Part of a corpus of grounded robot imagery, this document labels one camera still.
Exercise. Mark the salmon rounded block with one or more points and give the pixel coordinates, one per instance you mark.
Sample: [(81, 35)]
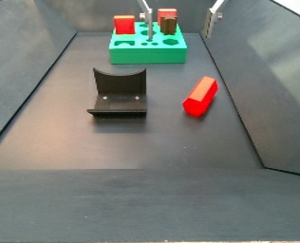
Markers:
[(166, 12)]

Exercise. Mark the red rectangular block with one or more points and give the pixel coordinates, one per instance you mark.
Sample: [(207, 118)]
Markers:
[(123, 24)]

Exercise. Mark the red hexagon prism block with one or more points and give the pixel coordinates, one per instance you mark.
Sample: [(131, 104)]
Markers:
[(199, 97)]

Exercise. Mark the brown star block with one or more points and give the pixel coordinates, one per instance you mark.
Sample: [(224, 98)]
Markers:
[(167, 25)]

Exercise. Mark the green foam shape-sorter board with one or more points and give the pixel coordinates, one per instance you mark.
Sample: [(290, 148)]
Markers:
[(134, 49)]

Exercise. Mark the black curved holder stand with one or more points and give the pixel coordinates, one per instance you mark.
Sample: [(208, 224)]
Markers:
[(120, 93)]

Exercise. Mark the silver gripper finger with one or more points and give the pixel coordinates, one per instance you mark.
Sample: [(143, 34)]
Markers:
[(212, 16), (146, 16)]

